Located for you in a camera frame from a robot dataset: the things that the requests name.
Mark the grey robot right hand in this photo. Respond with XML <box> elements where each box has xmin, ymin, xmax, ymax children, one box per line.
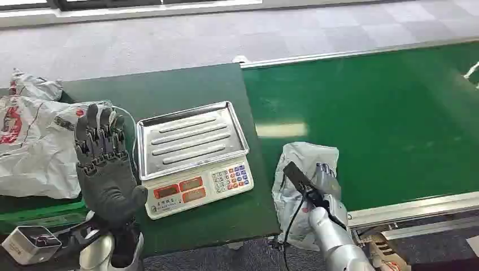
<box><xmin>313</xmin><ymin>162</ymin><xmax>350</xmax><ymax>226</ymax></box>

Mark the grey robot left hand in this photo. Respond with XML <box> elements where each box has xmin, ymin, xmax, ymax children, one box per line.
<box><xmin>73</xmin><ymin>103</ymin><xmax>149</xmax><ymax>226</ymax></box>

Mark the small grey plastic parcel bag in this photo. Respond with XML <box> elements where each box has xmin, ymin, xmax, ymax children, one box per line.
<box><xmin>271</xmin><ymin>141</ymin><xmax>342</xmax><ymax>252</ymax></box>

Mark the green plastic crate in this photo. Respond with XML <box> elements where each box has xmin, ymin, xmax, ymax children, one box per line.
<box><xmin>0</xmin><ymin>200</ymin><xmax>90</xmax><ymax>235</ymax></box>

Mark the large white parcel red print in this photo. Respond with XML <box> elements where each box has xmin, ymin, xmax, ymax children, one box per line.
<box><xmin>0</xmin><ymin>94</ymin><xmax>114</xmax><ymax>200</ymax></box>

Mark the white electronic weighing scale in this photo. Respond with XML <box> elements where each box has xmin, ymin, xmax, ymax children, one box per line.
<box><xmin>136</xmin><ymin>100</ymin><xmax>255</xmax><ymax>221</ymax></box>

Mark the green conveyor belt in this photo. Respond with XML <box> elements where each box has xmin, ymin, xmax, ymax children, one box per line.
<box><xmin>241</xmin><ymin>41</ymin><xmax>479</xmax><ymax>212</ymax></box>

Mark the steel scale pan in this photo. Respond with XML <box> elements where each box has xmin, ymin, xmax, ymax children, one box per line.
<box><xmin>136</xmin><ymin>100</ymin><xmax>250</xmax><ymax>182</ymax></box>

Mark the crumpled white parcel bag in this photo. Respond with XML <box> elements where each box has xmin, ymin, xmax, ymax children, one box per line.
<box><xmin>8</xmin><ymin>68</ymin><xmax>64</xmax><ymax>102</ymax></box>

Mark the white object at belt edge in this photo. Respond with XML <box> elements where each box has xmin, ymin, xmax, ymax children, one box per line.
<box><xmin>463</xmin><ymin>60</ymin><xmax>479</xmax><ymax>90</ymax></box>

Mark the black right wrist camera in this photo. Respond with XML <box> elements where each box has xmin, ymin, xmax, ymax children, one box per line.
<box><xmin>282</xmin><ymin>161</ymin><xmax>327</xmax><ymax>208</ymax></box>

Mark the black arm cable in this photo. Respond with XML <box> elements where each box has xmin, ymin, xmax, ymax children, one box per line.
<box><xmin>281</xmin><ymin>190</ymin><xmax>312</xmax><ymax>271</ymax></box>

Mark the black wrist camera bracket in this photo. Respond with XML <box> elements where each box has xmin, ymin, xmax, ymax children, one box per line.
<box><xmin>51</xmin><ymin>216</ymin><xmax>110</xmax><ymax>259</ymax></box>

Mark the beige bracket under conveyor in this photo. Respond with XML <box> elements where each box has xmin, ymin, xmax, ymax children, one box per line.
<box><xmin>360</xmin><ymin>231</ymin><xmax>410</xmax><ymax>271</ymax></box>

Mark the white scale cable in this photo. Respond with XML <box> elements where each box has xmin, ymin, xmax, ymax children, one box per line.
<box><xmin>111</xmin><ymin>105</ymin><xmax>140</xmax><ymax>171</ymax></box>

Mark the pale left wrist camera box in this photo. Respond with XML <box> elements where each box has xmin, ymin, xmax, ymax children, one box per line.
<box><xmin>1</xmin><ymin>225</ymin><xmax>63</xmax><ymax>266</ymax></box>

